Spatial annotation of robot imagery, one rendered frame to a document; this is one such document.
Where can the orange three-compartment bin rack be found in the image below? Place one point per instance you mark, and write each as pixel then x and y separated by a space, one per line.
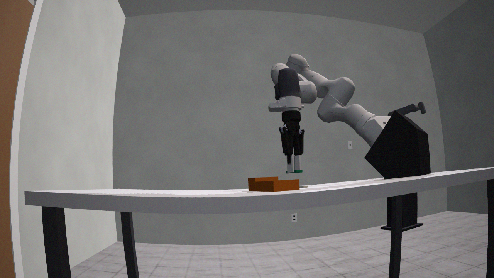
pixel 272 184

